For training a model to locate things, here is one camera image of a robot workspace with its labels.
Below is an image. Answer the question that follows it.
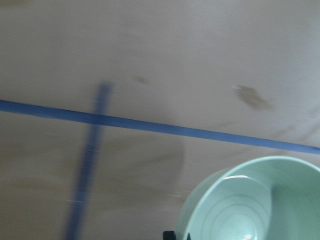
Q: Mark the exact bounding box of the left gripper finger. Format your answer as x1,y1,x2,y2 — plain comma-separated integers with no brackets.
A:
162,229,176,240

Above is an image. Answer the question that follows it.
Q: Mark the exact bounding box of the green ceramic bowl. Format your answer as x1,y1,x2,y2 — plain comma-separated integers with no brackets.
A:
175,156,320,240

